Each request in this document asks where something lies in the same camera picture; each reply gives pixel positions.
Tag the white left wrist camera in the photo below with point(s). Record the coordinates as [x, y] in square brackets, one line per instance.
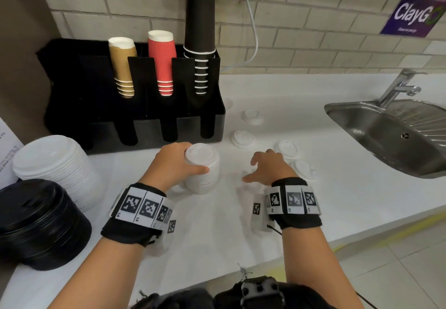
[171, 227]

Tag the black chest camera mount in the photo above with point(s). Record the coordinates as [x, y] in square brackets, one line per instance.
[261, 289]

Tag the stack of black paper cups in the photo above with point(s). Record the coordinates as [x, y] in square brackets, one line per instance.
[198, 19]

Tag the stack of red paper cups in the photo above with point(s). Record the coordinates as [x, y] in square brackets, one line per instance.
[162, 61]

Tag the steel faucet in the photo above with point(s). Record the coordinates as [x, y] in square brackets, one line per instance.
[395, 89]

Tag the black cup and lid organizer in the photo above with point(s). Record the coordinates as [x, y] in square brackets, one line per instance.
[80, 103]

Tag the stack of gold paper cups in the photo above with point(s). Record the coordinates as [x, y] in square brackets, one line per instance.
[122, 61]

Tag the right marker wristband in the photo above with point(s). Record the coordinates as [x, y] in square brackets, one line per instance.
[296, 200]

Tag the person's left hand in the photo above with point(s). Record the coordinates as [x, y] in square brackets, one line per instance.
[167, 166]

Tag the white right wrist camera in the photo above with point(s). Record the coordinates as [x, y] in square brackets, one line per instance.
[257, 221]

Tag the purple wall sign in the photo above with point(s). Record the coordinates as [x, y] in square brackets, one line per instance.
[411, 12]

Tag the microwave safety poster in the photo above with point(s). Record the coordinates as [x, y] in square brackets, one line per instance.
[8, 159]

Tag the person's right forearm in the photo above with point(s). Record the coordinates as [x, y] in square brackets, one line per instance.
[313, 270]

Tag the stack of white lids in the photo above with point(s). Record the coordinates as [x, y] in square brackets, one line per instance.
[203, 155]
[48, 159]

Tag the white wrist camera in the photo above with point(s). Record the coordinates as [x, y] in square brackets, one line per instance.
[171, 227]
[257, 221]

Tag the steel sink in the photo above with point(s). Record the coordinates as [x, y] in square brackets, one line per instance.
[376, 134]

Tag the stack of black lids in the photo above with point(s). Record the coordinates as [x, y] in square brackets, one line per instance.
[38, 221]

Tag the person's left forearm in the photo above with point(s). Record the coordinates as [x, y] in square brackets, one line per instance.
[97, 277]

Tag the person's right hand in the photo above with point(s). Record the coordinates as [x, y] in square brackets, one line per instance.
[275, 169]

